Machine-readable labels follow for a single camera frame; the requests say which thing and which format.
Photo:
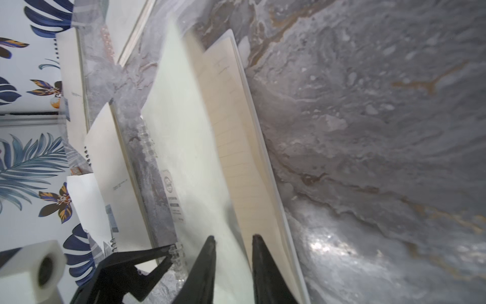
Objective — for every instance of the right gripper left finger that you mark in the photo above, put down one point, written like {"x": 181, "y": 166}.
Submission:
{"x": 200, "y": 283}

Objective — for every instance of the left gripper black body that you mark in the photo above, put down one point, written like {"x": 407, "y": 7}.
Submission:
{"x": 118, "y": 275}

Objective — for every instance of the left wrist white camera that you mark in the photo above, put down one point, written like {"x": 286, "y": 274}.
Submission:
{"x": 31, "y": 274}

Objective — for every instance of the cream notebook green label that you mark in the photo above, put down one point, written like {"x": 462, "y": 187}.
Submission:
{"x": 124, "y": 23}

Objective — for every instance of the large cream spiral notebook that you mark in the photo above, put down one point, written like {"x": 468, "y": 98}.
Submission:
{"x": 70, "y": 62}

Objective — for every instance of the B5 spiral notebook blue label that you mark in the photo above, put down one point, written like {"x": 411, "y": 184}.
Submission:
{"x": 107, "y": 156}

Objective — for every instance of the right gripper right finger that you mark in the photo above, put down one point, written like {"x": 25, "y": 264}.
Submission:
{"x": 268, "y": 284}

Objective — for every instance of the clear-spiral notebook barcode cover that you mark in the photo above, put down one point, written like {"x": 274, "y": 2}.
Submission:
{"x": 215, "y": 167}

